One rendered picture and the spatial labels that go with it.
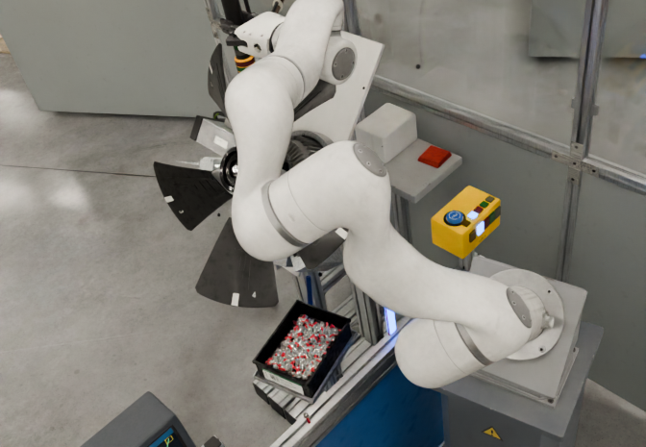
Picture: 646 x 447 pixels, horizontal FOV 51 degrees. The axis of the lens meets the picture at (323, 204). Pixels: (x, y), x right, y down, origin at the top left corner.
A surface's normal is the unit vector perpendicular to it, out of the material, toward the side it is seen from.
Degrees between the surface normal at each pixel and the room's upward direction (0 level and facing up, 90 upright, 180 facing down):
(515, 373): 47
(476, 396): 0
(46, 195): 0
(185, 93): 90
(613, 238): 90
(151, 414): 15
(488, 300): 30
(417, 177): 0
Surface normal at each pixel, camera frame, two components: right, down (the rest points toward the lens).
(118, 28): -0.28, 0.67
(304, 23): -0.11, -0.35
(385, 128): -0.15, -0.74
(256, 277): 0.00, -0.05
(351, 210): 0.02, 0.71
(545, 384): -0.50, -0.04
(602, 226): -0.70, 0.55
